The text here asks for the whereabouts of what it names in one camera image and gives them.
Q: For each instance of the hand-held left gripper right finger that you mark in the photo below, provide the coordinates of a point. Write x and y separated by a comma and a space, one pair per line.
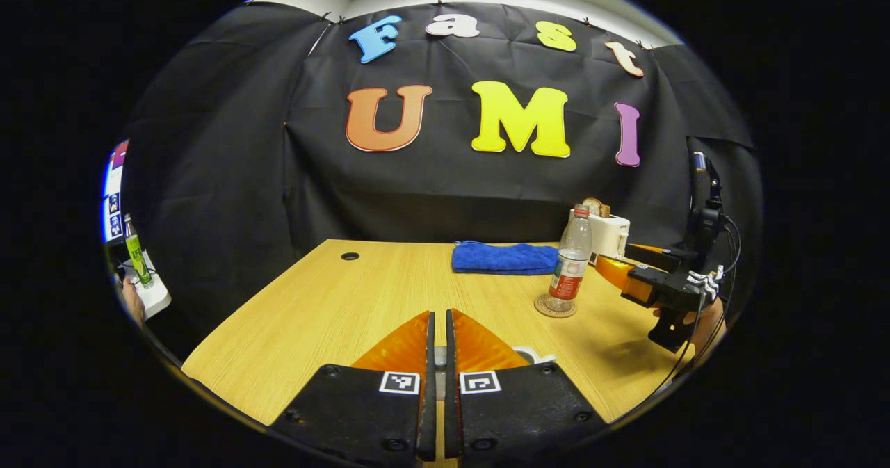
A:
500, 412

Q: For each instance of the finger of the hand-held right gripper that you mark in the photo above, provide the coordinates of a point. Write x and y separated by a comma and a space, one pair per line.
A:
650, 254
626, 277

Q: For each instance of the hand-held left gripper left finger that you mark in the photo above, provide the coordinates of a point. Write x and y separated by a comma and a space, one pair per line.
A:
389, 412

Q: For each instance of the clear plastic water bottle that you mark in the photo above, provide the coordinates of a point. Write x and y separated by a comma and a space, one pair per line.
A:
570, 266

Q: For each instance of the round wooden coaster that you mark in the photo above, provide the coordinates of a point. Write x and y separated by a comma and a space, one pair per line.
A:
549, 308

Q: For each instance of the green bottle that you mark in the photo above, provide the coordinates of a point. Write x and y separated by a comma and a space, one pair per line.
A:
137, 256

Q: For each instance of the white toaster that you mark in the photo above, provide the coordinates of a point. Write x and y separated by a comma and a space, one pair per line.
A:
612, 235

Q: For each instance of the blue towel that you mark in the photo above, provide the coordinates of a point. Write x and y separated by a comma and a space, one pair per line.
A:
504, 258

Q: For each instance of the black backdrop cloth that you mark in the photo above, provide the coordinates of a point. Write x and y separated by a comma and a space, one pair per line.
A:
452, 190

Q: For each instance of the white box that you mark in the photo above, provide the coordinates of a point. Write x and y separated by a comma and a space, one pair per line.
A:
154, 294

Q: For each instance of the computer monitor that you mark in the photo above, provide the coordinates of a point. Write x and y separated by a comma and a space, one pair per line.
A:
115, 190

